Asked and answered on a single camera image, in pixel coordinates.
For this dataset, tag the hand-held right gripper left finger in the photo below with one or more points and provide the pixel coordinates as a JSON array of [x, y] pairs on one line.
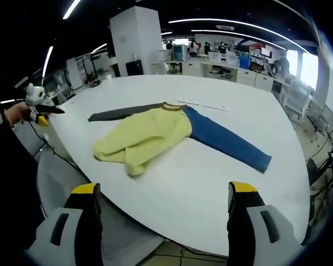
[[83, 221]]

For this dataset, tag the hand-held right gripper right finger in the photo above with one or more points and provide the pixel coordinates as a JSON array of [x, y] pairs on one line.
[[242, 227]]

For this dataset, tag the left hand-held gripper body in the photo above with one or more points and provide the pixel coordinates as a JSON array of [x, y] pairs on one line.
[[35, 95]]

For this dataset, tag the yellow blue grey garment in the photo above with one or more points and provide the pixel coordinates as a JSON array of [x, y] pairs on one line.
[[155, 130]]

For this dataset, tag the white template strip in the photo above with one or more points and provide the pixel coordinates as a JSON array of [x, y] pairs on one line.
[[211, 106]]

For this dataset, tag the person's left hand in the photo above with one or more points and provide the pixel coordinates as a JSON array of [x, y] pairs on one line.
[[18, 113]]

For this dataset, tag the grey mesh office chair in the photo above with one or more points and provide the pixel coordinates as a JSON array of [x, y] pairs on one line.
[[127, 243]]

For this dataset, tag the black chair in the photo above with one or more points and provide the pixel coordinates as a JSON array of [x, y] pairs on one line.
[[313, 171]]

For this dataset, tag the black cabinet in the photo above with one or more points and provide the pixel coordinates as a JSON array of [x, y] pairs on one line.
[[134, 67]]

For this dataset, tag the white square pillar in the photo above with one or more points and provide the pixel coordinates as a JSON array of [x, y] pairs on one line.
[[136, 41]]

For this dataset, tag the white mesh office chair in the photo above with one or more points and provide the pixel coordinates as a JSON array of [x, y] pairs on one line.
[[298, 97]]

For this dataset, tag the light blue display cabinet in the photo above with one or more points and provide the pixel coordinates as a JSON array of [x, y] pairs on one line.
[[180, 52]]

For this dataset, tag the white counter cabinet row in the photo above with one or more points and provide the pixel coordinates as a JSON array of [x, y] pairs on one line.
[[247, 76]]

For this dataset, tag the blue container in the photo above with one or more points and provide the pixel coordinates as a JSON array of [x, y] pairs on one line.
[[245, 60]]

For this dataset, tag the wall screen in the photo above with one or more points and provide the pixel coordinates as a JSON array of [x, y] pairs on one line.
[[267, 52]]

